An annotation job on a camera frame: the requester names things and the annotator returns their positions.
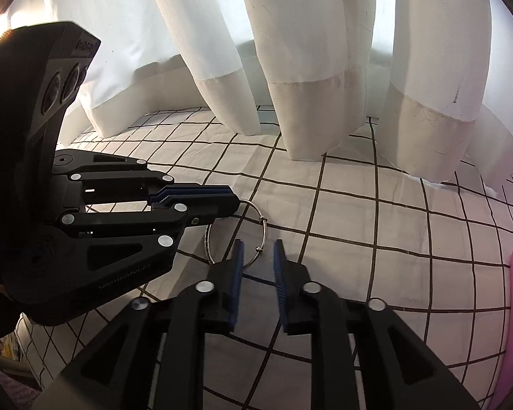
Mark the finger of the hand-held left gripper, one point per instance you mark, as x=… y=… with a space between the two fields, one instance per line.
x=205 y=211
x=196 y=192

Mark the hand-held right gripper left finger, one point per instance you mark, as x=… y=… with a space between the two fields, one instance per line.
x=235 y=284

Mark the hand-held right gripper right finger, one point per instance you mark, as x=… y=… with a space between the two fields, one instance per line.
x=282 y=292

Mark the silver bangle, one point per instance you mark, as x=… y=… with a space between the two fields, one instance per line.
x=263 y=223

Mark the checkered bed sheet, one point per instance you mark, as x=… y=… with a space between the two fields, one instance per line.
x=367 y=230

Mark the white curtain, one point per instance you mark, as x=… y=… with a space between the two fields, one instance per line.
x=325 y=72
x=154 y=51

